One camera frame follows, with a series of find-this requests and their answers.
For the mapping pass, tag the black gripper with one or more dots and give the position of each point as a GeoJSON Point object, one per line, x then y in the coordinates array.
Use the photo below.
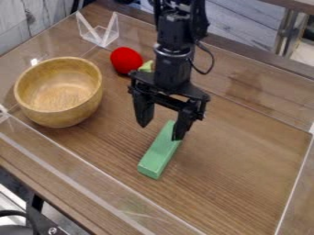
{"type": "Point", "coordinates": [167, 87]}

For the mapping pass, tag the green rectangular block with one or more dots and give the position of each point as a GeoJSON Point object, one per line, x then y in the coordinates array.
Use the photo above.
{"type": "Point", "coordinates": [159, 153]}

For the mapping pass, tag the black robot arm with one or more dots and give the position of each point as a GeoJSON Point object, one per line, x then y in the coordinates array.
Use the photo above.
{"type": "Point", "coordinates": [181, 28]}

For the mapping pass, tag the brown wooden bowl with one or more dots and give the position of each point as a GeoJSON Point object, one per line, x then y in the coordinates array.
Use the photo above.
{"type": "Point", "coordinates": [59, 91]}

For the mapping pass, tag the red plush strawberry toy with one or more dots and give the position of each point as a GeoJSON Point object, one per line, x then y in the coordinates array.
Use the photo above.
{"type": "Point", "coordinates": [127, 60]}

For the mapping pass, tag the metal table leg background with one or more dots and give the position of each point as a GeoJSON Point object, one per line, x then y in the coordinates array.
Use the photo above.
{"type": "Point", "coordinates": [290, 32]}

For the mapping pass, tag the clear acrylic corner bracket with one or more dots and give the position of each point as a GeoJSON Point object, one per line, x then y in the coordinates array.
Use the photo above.
{"type": "Point", "coordinates": [102, 36]}

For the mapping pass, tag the black table leg bracket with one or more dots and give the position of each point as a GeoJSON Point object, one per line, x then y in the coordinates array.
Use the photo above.
{"type": "Point", "coordinates": [43, 225]}

